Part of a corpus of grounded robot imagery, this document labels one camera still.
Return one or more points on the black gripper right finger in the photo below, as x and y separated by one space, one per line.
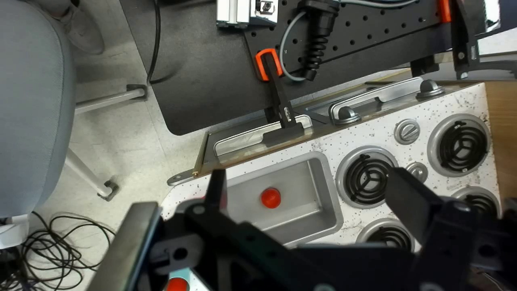
410 201

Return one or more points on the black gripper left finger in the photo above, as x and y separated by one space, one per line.
216 190

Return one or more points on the small red round object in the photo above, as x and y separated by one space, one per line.
269 198

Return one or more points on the white speckled toy kitchen counter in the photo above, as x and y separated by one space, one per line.
379 131

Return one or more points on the grey stove knob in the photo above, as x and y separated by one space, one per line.
418 170
405 131

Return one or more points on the black coil burner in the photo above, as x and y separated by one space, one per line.
387 232
362 177
457 146
483 201

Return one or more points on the orange black bar clamp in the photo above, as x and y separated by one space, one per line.
462 20
269 72

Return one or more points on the black perforated breadboard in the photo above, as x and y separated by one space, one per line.
352 36

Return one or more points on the grey office chair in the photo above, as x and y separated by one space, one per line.
37 107

